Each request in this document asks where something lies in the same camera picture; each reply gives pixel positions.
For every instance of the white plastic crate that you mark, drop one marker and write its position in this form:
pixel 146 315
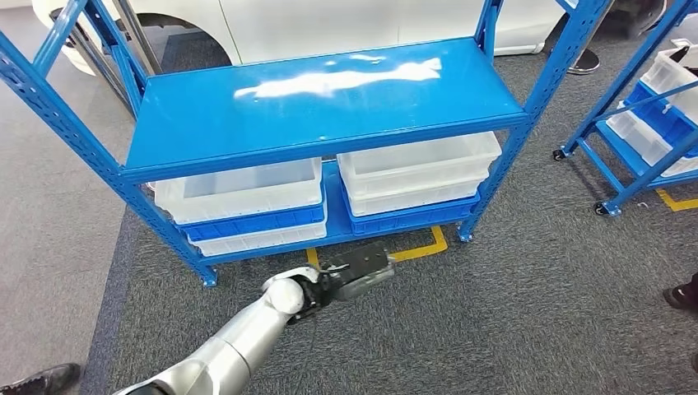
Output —
pixel 420 158
pixel 638 139
pixel 414 196
pixel 261 239
pixel 673 76
pixel 240 191

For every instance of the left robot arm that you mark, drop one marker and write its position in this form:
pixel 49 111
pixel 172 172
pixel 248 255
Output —
pixel 245 338

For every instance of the blue steel shelf rack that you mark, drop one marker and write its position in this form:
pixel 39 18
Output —
pixel 327 103
pixel 616 158

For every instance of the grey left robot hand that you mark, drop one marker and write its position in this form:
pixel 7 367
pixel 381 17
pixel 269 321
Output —
pixel 365 283

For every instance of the yellow floor tape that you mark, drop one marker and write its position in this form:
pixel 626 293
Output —
pixel 676 203
pixel 420 252

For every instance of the white car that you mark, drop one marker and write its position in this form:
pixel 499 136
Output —
pixel 327 22

